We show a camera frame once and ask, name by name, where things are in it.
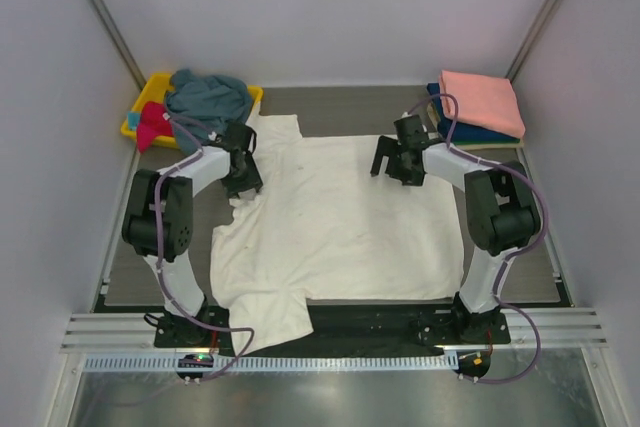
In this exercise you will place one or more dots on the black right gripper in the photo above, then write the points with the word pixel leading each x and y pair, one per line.
pixel 390 147

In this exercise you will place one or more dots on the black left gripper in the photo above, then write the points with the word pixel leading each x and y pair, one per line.
pixel 252 180

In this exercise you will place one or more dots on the cream white t shirt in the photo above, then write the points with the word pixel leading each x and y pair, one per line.
pixel 323 228

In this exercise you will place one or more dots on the yellow plastic bin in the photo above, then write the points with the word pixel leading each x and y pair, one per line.
pixel 154 91

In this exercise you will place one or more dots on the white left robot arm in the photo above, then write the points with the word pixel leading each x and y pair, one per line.
pixel 158 224

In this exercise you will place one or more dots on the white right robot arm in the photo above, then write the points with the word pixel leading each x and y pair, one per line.
pixel 501 213

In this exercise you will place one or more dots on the folded navy blue t shirt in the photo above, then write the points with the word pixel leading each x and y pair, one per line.
pixel 464 131

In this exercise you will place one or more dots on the grey blue t shirt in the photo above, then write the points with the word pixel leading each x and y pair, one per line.
pixel 205 105

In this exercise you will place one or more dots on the magenta red t shirt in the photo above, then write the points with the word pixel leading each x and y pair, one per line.
pixel 154 123

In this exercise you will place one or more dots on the folded pink t shirt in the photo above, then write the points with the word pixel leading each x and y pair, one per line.
pixel 493 102

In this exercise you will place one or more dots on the light blue cloth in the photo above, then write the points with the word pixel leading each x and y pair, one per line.
pixel 133 120

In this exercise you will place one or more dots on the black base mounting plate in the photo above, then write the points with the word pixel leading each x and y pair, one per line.
pixel 341 331

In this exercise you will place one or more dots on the white slotted cable duct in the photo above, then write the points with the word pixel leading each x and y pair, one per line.
pixel 203 364

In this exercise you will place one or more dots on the aluminium frame rail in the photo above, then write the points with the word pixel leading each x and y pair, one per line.
pixel 128 332

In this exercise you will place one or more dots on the right aluminium corner post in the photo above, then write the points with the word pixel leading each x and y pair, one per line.
pixel 537 28

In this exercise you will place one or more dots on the aluminium corner post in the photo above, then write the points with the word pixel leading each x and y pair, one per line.
pixel 118 41
pixel 537 28

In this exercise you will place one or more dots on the left aluminium corner post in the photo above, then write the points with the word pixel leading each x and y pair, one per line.
pixel 118 41

